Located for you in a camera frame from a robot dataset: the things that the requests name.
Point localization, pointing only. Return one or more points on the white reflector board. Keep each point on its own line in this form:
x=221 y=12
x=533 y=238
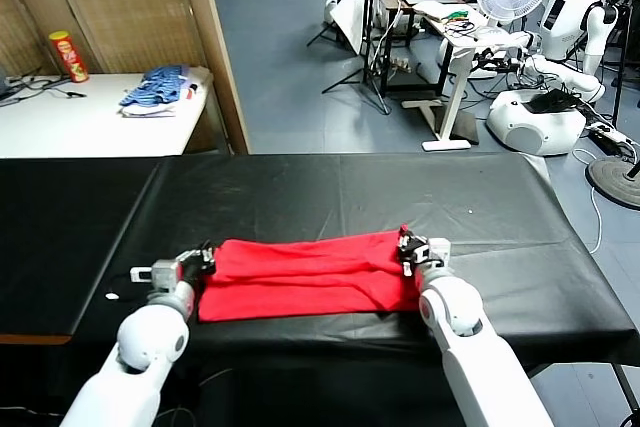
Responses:
x=350 y=22

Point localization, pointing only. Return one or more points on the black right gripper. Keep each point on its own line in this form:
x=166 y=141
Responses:
x=415 y=259

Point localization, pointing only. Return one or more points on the black table cover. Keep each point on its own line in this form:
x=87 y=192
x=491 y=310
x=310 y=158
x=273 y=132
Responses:
x=350 y=187

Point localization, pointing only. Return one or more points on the round grey stand base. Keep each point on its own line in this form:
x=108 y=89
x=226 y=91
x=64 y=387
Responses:
x=612 y=179

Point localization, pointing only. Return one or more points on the white humanoid robot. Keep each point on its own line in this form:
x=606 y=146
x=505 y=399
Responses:
x=570 y=12

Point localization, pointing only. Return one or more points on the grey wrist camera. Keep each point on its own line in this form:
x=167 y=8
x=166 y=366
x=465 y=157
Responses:
x=160 y=273
x=439 y=251

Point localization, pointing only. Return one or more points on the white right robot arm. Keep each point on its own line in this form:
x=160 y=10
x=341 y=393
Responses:
x=470 y=337

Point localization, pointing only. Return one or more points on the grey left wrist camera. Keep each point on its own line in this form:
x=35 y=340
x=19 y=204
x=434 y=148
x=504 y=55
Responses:
x=160 y=273

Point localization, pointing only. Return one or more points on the blue striped clothes pile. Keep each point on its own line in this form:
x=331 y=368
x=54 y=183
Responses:
x=155 y=92

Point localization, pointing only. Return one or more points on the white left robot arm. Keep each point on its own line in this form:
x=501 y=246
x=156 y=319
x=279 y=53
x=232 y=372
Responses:
x=135 y=347

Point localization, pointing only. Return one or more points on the red t-shirt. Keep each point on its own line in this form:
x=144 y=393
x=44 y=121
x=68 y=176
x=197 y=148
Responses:
x=310 y=277

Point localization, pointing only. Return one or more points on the white office desk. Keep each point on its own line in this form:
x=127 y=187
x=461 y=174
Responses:
x=452 y=97

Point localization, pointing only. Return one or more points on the white side table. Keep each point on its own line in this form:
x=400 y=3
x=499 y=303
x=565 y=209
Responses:
x=75 y=122

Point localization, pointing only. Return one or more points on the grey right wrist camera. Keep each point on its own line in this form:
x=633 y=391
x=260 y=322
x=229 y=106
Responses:
x=439 y=251

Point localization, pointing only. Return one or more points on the white floor power strip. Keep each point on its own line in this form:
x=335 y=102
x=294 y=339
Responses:
x=607 y=134

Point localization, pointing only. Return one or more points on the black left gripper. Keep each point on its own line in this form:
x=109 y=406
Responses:
x=192 y=267

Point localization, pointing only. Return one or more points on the red chips can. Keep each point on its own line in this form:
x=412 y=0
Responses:
x=69 y=57

